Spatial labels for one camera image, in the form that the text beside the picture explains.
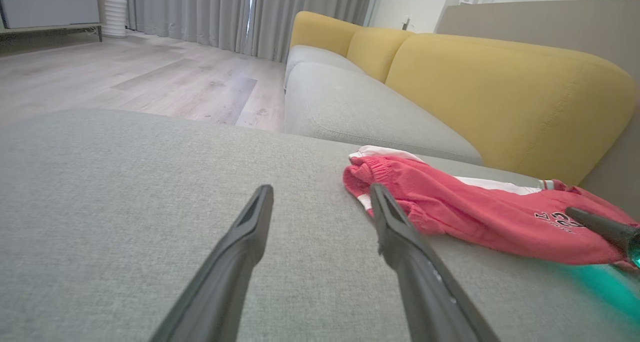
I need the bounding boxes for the white ribbed cylinder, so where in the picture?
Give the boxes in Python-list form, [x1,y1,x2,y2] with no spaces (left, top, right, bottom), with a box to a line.
[102,0,128,38]

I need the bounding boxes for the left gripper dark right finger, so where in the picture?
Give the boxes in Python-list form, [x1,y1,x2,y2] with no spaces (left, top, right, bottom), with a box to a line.
[370,183,501,342]

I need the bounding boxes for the large grey sofa seat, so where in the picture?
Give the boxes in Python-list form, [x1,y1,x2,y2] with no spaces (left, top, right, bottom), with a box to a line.
[0,108,640,342]

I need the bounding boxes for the yellow sofa back cushion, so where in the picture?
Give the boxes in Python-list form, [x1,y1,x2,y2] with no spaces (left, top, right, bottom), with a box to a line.
[385,33,637,186]
[346,28,415,84]
[290,11,363,57]

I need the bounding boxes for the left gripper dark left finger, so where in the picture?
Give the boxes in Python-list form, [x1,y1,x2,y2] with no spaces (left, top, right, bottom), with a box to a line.
[150,184,275,342]

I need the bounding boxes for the red shorts with white stripe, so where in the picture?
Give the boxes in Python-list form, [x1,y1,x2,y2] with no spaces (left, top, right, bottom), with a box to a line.
[342,145,640,272]

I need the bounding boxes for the grey wooden sideboard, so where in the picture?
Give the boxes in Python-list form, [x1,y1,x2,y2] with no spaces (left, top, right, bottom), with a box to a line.
[0,0,104,45]

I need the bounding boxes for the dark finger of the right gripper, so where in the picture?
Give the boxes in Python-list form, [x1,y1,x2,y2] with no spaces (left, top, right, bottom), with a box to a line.
[565,207,640,255]

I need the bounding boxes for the grey curtain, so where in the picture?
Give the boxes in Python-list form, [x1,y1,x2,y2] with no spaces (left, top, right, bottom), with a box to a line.
[247,0,376,63]
[125,0,253,52]

